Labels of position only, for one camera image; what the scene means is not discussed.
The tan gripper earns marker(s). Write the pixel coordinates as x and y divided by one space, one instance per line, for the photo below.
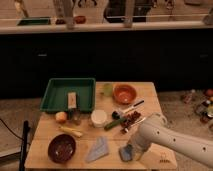
139 146

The blue sponge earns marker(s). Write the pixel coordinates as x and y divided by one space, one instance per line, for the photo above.
126 153

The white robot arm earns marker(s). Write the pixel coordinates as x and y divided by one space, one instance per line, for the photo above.
154 130

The orange red bowl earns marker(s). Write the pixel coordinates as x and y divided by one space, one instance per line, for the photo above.
124 94

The dark maroon bowl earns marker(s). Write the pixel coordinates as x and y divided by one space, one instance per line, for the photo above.
62 148

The green cucumber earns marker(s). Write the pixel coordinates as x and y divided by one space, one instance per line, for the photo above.
114 123

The light blue folded cloth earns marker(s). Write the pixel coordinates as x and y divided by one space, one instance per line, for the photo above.
98 150

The black round knob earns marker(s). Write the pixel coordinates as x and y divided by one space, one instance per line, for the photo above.
115 115

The black white marker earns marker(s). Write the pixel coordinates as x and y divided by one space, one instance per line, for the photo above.
134 106

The white round container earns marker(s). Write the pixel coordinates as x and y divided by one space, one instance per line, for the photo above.
99 118

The yellow banana piece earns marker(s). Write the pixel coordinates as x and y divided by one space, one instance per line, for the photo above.
71 131

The light green cup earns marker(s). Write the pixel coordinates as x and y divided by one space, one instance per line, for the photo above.
107 89

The small dark green object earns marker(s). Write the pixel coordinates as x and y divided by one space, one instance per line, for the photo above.
74 115

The tan block in tray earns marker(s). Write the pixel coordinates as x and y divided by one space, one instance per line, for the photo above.
72 100

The small orange fruit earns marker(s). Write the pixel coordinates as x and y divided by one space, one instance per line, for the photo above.
61 117

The black stand left of table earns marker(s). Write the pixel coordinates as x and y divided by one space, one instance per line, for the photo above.
23 152

